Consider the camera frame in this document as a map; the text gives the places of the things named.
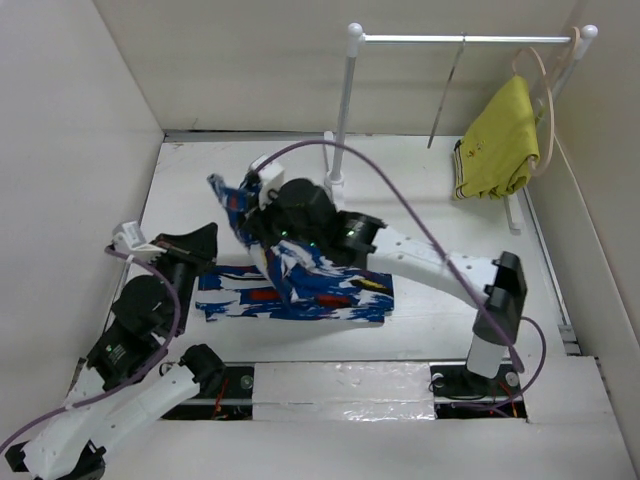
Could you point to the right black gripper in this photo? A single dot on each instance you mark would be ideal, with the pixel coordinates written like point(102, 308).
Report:
point(258, 225)

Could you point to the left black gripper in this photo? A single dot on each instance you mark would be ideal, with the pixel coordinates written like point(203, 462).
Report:
point(200, 244)

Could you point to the blue white red patterned trousers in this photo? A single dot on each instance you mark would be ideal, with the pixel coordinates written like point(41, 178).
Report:
point(286, 281)

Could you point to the grey wire hanger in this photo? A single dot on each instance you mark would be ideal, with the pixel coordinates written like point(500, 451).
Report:
point(444, 94)

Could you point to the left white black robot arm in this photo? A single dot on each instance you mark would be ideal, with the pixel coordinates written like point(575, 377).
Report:
point(74, 440)

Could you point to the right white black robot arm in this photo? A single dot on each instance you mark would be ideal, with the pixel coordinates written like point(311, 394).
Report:
point(495, 287)

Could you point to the beige wooden hanger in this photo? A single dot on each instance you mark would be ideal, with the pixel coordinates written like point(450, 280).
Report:
point(538, 167)

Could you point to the white garment rack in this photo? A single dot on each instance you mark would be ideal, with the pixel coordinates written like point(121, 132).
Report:
point(559, 54)

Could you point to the yellow green shorts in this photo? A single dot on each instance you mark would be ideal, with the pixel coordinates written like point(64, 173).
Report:
point(491, 159)

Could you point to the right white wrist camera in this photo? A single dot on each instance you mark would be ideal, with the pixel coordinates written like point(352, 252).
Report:
point(267, 177)

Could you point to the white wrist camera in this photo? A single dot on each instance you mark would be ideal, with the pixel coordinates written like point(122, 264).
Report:
point(128, 239)
point(267, 177)

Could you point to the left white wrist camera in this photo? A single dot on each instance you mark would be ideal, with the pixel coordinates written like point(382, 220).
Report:
point(128, 239)

